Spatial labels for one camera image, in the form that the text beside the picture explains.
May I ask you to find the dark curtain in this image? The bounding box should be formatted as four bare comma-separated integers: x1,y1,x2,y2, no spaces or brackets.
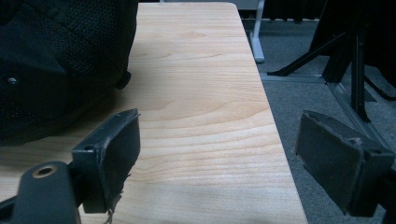
262,0,328,22

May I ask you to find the black mesh backpack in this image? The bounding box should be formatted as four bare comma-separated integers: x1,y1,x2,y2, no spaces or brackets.
0,0,139,147

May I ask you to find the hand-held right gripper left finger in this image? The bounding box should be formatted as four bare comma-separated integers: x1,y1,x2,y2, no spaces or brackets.
71,107,142,215

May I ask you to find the white table leg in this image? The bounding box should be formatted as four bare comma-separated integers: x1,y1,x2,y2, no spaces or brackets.
249,0,266,64

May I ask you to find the black metal stand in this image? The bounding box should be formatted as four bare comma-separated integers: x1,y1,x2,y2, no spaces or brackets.
266,0,396,123

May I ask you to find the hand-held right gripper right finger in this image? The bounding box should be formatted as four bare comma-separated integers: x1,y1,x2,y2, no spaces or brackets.
294,109,396,218

